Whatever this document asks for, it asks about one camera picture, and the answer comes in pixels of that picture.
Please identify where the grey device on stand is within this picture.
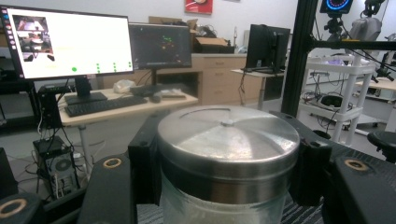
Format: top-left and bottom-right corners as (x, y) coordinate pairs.
(347, 0), (388, 42)

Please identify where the white utility cart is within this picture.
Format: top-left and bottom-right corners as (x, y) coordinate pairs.
(298, 53), (378, 147)

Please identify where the black keyboard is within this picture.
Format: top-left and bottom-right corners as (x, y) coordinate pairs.
(64, 95), (149, 119)

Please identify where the glass jar with metal lid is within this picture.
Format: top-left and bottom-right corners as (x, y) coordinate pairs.
(157, 105), (301, 224)

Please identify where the small side desk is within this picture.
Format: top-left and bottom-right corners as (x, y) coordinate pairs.
(231, 68), (286, 110)

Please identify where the open computer case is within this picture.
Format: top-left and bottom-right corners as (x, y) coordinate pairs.
(32, 135), (81, 201)

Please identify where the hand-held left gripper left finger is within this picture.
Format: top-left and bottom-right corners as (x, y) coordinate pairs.
(128, 109), (171, 205)

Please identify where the white plastic bag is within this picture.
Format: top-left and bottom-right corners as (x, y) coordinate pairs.
(112, 78), (137, 94)

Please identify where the camera with round light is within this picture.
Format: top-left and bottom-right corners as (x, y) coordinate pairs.
(319, 0), (355, 35)

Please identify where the light wooden cabinet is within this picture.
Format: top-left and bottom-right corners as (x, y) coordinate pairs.
(102, 52), (266, 106)

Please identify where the light wooden desk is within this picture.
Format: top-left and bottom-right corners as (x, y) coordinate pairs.
(57, 88), (200, 176)

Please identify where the black metal post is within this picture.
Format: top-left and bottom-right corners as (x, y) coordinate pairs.
(280, 0), (396, 118)

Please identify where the black wooden shelf riser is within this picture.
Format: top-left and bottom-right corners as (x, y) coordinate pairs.
(136, 148), (396, 224)

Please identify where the black padded object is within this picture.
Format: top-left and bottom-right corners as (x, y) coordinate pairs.
(366, 130), (396, 164)

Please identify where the red wall picture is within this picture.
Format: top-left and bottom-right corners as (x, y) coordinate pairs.
(184, 0), (214, 15)

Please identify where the black monitor rear view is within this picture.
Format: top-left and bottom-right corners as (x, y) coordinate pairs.
(245, 23), (291, 75)

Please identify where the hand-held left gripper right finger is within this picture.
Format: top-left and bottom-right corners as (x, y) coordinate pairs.
(270, 110), (332, 207)

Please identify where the large bright monitor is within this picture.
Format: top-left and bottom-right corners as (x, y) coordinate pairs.
(0, 4), (135, 105)

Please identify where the dark screen monitor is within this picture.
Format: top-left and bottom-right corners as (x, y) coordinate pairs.
(128, 22), (193, 87)

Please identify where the open cardboard box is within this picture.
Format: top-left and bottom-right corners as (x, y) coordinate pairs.
(193, 35), (236, 54)

